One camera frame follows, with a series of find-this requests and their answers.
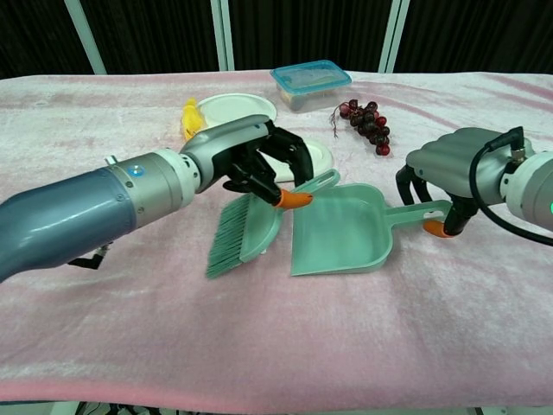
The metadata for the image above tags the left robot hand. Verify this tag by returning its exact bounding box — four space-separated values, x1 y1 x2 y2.
179 114 315 212

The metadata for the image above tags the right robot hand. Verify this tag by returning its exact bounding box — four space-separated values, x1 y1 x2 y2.
395 127 539 239

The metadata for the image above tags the green hand brush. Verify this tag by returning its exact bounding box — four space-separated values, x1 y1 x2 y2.
205 169 341 281

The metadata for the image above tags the green dustpan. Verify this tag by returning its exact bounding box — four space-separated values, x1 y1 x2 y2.
289 183 453 278

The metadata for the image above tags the yellow banana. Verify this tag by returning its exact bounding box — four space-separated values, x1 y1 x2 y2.
180 98 207 142

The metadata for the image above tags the round white plate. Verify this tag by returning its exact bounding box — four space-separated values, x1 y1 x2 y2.
194 93 277 129

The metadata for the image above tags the dark red grape bunch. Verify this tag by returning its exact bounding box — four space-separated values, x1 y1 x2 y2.
330 99 392 157

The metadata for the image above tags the white oval dish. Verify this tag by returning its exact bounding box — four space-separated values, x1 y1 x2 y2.
258 138 335 183

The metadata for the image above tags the clear container blue lid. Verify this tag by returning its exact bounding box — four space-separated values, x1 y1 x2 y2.
270 60 353 113

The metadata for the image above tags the black curtain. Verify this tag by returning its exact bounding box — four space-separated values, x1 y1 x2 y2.
0 0 553 81

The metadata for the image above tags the pink velvet tablecloth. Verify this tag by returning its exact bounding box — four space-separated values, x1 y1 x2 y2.
0 68 553 410

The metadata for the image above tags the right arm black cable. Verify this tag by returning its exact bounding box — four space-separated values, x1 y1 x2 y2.
469 126 553 248

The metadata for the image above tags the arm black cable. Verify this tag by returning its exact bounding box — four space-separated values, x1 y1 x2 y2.
469 126 553 248
67 240 114 271

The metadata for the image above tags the white frame post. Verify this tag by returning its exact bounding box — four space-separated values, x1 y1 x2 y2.
210 0 237 72
64 0 108 75
378 0 410 73

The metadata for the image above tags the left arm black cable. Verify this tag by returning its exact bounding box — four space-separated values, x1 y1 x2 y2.
67 240 114 271

